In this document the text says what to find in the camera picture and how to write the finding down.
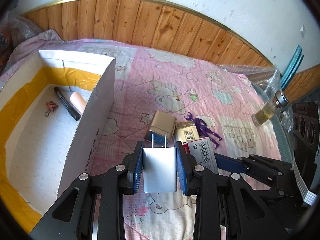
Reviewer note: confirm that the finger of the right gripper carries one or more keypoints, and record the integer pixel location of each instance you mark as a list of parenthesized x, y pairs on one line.
[(229, 164)]

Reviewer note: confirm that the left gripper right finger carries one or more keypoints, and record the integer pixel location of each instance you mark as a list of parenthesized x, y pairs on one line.
[(185, 165)]

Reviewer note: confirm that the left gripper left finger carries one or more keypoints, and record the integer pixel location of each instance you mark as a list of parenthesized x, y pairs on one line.
[(134, 164)]

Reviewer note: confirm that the staples box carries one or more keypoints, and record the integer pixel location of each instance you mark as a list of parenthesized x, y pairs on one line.
[(203, 153)]

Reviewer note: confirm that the white usb charger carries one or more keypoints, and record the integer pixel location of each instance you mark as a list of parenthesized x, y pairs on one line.
[(159, 166)]

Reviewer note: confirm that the black marker pen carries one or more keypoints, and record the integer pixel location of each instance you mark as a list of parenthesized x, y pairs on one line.
[(70, 109)]

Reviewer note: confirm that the pink plastic cup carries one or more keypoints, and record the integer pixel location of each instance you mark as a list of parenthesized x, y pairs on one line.
[(78, 102)]

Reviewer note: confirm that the yellow tissue pack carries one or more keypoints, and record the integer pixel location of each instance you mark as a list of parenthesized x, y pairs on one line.
[(185, 132)]

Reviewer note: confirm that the purple action figure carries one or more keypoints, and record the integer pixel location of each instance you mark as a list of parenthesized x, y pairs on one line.
[(203, 129)]

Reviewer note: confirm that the gold square box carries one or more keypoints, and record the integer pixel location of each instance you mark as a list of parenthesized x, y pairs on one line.
[(161, 128)]

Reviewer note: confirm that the pink cartoon bed quilt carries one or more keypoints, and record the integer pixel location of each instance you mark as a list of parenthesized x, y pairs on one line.
[(149, 80)]

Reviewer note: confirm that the glass bottle with metal cap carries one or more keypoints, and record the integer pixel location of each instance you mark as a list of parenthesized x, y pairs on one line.
[(270, 108)]

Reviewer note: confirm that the clear plastic bubble wrap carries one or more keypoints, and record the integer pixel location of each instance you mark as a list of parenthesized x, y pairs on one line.
[(266, 81)]

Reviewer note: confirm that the white cardboard box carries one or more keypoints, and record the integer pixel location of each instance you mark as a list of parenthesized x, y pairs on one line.
[(41, 156)]

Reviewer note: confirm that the pink binder clip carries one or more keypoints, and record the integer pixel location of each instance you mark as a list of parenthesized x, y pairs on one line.
[(51, 107)]

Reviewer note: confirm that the wooden headboard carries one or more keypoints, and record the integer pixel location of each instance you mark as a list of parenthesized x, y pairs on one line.
[(149, 23)]

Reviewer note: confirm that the teal strip on wall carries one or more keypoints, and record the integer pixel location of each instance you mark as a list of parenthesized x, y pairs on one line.
[(292, 67)]

